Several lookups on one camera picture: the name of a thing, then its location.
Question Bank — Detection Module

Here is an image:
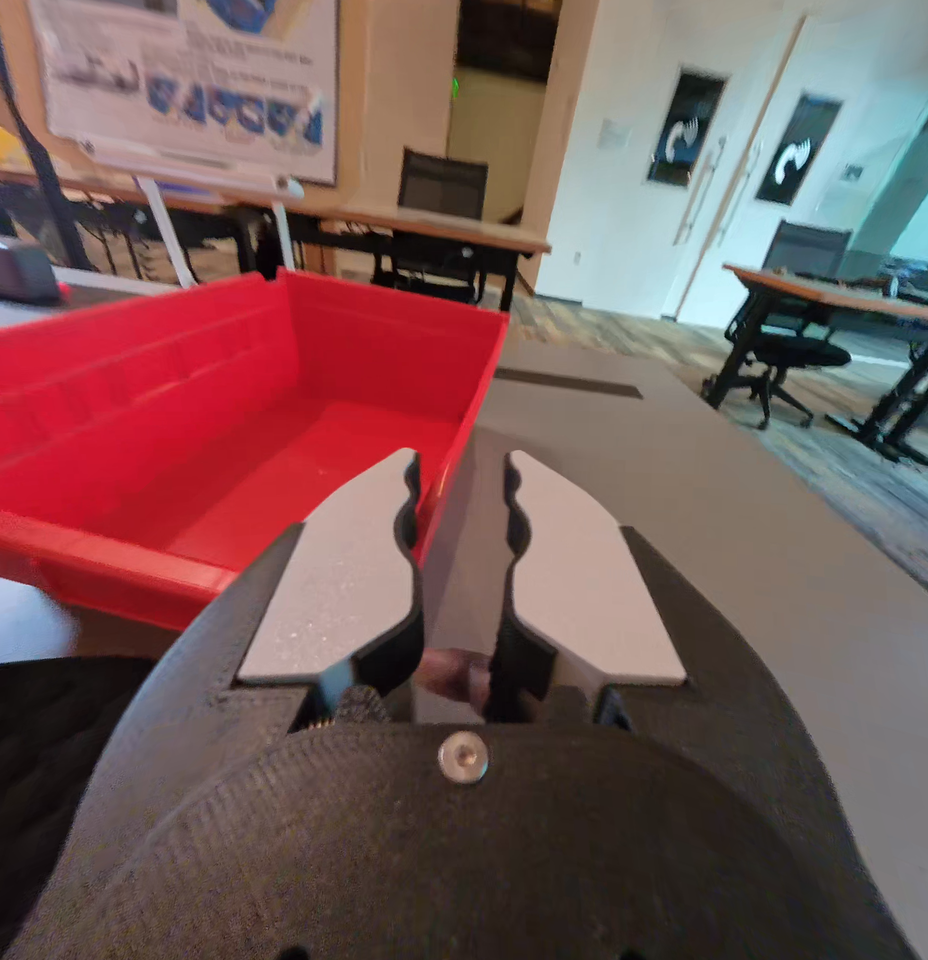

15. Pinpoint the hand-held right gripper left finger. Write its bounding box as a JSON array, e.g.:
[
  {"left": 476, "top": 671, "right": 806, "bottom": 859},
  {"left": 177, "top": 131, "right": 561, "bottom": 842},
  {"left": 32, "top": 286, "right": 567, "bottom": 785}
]
[{"left": 237, "top": 448, "right": 426, "bottom": 693}]

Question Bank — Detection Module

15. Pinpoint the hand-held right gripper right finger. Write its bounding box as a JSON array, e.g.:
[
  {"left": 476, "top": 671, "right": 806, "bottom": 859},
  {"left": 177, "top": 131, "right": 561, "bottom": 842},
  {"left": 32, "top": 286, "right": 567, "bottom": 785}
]
[{"left": 485, "top": 450, "right": 689, "bottom": 719}]

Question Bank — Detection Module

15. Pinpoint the red plastic bin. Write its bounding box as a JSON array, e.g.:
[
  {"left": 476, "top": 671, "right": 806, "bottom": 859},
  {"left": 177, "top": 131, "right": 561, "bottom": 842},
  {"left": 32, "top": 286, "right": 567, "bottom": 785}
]
[{"left": 0, "top": 268, "right": 510, "bottom": 631}]

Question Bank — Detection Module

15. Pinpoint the person's right hand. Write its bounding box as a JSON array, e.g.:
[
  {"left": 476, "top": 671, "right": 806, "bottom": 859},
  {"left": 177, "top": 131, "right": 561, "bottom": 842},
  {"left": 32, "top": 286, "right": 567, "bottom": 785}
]
[{"left": 417, "top": 648, "right": 493, "bottom": 712}]

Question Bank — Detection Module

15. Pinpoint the black office chair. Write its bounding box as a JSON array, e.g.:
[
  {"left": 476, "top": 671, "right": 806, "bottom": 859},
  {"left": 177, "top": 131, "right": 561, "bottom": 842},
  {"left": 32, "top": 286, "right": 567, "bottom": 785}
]
[
  {"left": 392, "top": 148, "right": 489, "bottom": 301},
  {"left": 704, "top": 219, "right": 855, "bottom": 430}
]

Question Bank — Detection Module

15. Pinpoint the black foam pad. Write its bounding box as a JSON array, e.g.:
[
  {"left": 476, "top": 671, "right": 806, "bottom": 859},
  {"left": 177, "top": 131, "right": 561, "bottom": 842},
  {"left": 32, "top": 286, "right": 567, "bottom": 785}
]
[{"left": 0, "top": 656, "right": 159, "bottom": 960}]

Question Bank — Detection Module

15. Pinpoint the wooden office desk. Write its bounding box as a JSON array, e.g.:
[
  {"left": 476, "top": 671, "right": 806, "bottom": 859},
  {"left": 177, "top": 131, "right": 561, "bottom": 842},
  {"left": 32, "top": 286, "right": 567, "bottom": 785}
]
[
  {"left": 284, "top": 202, "right": 552, "bottom": 312},
  {"left": 722, "top": 262, "right": 928, "bottom": 466}
]

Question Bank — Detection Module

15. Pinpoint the white board stand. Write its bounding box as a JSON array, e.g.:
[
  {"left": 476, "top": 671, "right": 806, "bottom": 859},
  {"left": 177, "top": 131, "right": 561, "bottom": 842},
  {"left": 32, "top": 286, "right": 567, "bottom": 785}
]
[{"left": 134, "top": 176, "right": 296, "bottom": 290}]

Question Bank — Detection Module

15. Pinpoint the instruction sheet board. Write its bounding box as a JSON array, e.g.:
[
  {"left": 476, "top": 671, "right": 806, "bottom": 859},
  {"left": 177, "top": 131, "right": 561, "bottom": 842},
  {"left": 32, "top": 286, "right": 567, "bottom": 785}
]
[{"left": 0, "top": 0, "right": 367, "bottom": 205}]

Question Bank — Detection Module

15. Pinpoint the black wall poster white logo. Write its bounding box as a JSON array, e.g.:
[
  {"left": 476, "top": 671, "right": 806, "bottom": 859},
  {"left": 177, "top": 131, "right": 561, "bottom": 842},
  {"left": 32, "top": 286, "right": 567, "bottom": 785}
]
[
  {"left": 647, "top": 69, "right": 729, "bottom": 187},
  {"left": 756, "top": 93, "right": 843, "bottom": 206}
]

